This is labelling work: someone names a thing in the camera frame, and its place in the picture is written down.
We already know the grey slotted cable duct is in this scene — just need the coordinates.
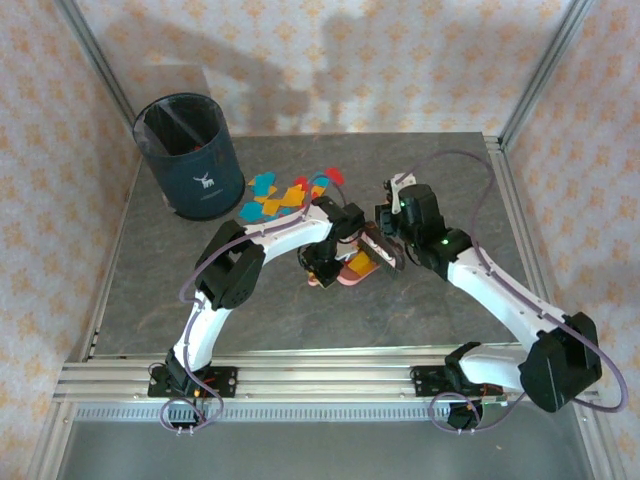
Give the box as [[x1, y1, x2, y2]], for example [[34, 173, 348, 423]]
[[74, 405, 451, 424]]

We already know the aluminium table side rail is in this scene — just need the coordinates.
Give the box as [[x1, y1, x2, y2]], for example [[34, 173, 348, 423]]
[[482, 133, 569, 346], [79, 149, 144, 362]]

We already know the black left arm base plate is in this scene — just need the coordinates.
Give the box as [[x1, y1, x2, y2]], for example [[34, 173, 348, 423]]
[[147, 366, 239, 399]]

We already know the long aluminium mounting rail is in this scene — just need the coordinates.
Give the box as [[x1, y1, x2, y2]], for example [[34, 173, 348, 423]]
[[53, 347, 604, 405]]

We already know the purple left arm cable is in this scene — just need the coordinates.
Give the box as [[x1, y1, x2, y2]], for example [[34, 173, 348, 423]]
[[159, 172, 350, 437]]

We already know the clear plastic bin liner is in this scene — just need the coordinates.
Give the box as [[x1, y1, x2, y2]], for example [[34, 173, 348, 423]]
[[133, 93, 224, 156]]

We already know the dark blue trash bin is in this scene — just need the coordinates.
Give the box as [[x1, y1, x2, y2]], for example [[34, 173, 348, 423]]
[[132, 92, 246, 222]]

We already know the aluminium frame post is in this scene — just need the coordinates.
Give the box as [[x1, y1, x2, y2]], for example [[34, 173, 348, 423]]
[[498, 0, 594, 151], [53, 0, 139, 124]]

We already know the grey metal lower shelf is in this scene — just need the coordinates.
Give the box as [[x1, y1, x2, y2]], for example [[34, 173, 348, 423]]
[[47, 419, 601, 480]]

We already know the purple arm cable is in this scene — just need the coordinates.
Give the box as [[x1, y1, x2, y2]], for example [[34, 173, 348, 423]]
[[403, 149, 630, 435], [159, 172, 350, 437]]

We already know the pink plastic dustpan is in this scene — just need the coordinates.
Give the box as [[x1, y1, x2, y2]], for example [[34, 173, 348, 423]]
[[306, 234, 389, 289]]

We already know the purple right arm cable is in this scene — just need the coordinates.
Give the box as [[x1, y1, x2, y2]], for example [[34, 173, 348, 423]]
[[403, 149, 630, 435]]

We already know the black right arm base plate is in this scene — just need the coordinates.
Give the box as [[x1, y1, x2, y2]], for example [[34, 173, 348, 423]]
[[409, 364, 506, 400]]

